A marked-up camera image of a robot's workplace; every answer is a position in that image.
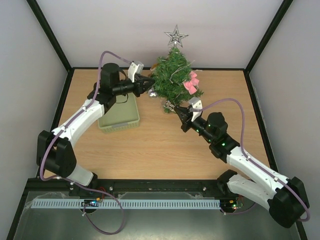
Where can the small green christmas tree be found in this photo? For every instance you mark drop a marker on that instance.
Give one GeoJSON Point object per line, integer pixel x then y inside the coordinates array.
{"type": "Point", "coordinates": [172, 70]}

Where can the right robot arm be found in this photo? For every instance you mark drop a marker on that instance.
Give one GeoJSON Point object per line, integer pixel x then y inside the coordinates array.
{"type": "Point", "coordinates": [284, 198]}

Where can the green plastic basket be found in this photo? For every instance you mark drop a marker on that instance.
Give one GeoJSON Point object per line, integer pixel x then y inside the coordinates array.
{"type": "Point", "coordinates": [123, 115]}

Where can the silver star ornament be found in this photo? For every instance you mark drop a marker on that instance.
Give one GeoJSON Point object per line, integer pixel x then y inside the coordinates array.
{"type": "Point", "coordinates": [175, 37]}

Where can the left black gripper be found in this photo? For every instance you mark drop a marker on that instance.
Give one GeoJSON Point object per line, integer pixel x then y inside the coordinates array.
{"type": "Point", "coordinates": [140, 84]}

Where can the white slotted cable duct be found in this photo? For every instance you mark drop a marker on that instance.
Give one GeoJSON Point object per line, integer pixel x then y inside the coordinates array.
{"type": "Point", "coordinates": [128, 204]}

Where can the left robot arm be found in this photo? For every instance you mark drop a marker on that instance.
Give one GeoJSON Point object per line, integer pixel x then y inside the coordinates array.
{"type": "Point", "coordinates": [55, 148]}

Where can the brown gingerbread ornament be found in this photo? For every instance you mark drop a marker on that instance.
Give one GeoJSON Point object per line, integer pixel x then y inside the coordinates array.
{"type": "Point", "coordinates": [154, 66]}

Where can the pink ornaments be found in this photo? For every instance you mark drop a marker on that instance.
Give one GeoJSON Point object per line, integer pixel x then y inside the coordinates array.
{"type": "Point", "coordinates": [192, 84]}

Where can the silver ball ornament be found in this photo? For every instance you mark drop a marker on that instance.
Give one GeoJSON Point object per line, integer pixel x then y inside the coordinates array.
{"type": "Point", "coordinates": [152, 93]}

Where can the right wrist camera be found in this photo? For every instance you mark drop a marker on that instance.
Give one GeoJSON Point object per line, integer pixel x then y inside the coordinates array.
{"type": "Point", "coordinates": [196, 108]}

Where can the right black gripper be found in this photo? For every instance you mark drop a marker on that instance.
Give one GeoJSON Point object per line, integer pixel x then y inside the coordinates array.
{"type": "Point", "coordinates": [187, 120]}

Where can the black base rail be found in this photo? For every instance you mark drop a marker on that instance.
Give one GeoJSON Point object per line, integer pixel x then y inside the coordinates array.
{"type": "Point", "coordinates": [207, 188]}

